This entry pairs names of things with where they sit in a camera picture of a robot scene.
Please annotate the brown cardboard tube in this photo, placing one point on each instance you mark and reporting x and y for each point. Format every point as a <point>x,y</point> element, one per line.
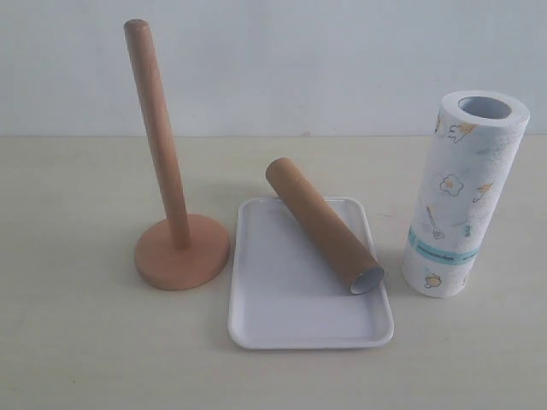
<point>344,253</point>

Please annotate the printed white paper towel roll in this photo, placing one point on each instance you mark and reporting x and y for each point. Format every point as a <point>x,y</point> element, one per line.
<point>476,138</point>

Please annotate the wooden paper towel holder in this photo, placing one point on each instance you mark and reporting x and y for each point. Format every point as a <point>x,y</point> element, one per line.
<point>183,251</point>

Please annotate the white rectangular plastic tray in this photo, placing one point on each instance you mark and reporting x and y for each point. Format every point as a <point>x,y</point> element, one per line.
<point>284,296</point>

